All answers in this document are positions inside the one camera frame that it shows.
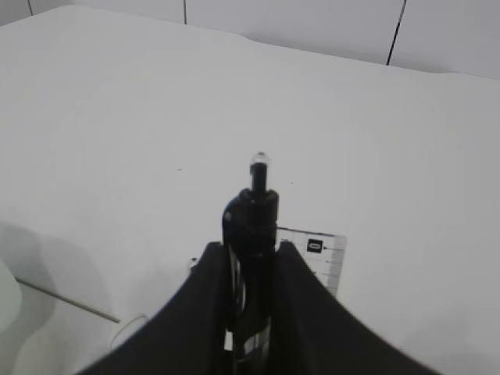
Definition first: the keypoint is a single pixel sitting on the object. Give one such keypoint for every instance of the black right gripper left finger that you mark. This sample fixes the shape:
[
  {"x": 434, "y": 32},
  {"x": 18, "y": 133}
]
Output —
[{"x": 187, "y": 335}]

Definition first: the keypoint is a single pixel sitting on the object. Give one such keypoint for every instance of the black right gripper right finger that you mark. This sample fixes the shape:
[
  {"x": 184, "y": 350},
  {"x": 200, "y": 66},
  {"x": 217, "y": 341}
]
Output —
[{"x": 313, "y": 333}]

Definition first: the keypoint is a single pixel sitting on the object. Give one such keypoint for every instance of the clear plastic ruler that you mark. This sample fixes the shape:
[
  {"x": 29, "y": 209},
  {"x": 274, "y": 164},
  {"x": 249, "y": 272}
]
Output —
[{"x": 323, "y": 253}]

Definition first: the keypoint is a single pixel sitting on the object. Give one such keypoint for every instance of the translucent green wavy glass plate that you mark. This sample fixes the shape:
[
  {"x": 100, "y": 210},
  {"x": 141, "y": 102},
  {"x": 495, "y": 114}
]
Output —
[{"x": 10, "y": 298}]

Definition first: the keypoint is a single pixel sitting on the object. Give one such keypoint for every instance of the black pen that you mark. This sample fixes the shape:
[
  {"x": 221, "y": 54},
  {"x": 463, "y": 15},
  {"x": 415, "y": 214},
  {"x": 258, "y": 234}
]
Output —
[{"x": 249, "y": 226}]

